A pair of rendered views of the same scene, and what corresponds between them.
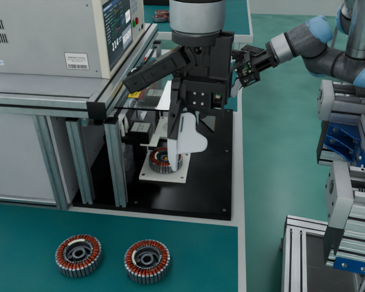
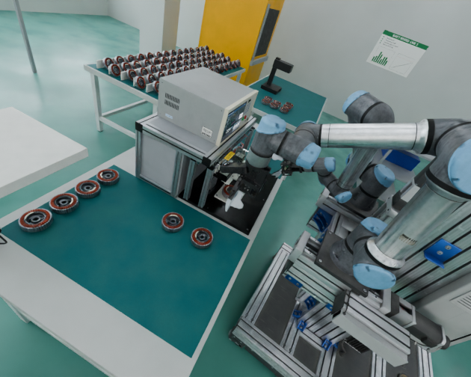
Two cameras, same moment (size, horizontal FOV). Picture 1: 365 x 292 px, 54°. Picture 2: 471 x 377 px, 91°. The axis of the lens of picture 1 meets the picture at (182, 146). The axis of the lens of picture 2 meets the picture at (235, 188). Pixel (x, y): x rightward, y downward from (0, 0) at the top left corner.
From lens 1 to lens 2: 0.30 m
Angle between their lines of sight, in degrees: 6
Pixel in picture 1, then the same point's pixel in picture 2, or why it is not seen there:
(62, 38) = (204, 119)
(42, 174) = (170, 176)
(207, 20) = (259, 163)
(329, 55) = (330, 178)
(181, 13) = (251, 156)
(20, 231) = (149, 199)
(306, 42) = (320, 167)
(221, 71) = (259, 182)
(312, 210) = not seen: hidden behind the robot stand
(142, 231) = (205, 223)
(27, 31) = (189, 109)
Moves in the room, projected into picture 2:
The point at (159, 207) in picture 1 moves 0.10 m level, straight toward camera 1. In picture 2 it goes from (217, 215) to (212, 227)
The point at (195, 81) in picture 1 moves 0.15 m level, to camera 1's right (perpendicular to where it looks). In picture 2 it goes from (247, 181) to (289, 199)
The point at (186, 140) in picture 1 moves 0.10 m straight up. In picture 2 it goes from (235, 202) to (244, 180)
